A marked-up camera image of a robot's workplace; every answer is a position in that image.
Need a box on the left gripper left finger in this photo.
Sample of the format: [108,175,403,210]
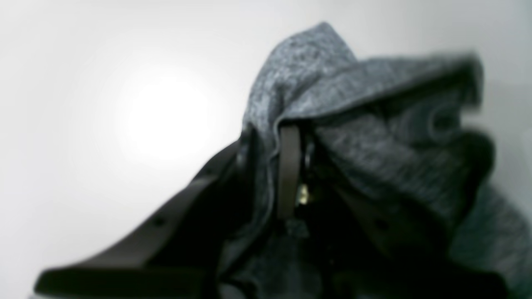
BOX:
[277,125,302,220]

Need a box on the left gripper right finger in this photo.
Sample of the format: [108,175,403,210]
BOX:
[298,133,317,208]

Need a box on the grey t-shirt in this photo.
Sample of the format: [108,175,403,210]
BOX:
[218,22,531,299]

